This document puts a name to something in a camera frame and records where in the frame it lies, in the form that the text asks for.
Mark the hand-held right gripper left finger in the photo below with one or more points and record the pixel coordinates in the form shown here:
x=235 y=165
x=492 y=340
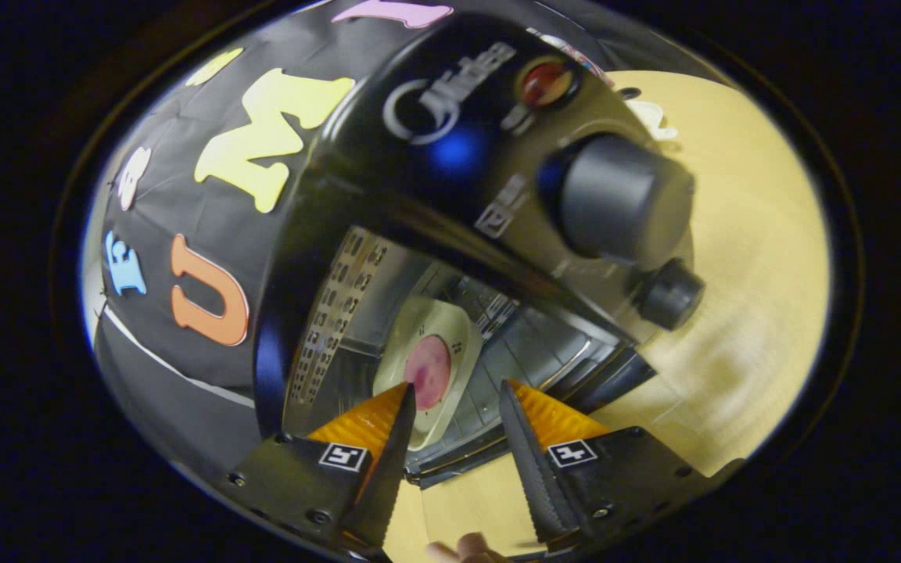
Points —
x=388 y=469

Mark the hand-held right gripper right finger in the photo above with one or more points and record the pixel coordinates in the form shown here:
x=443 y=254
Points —
x=533 y=469

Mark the pink round food slice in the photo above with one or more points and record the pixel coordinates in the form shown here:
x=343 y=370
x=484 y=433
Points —
x=427 y=371

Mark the white square plate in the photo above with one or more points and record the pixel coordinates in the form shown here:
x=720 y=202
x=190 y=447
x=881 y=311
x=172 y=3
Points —
x=435 y=313

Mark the black electric oven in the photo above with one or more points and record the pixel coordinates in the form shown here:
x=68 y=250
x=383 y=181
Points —
x=458 y=156

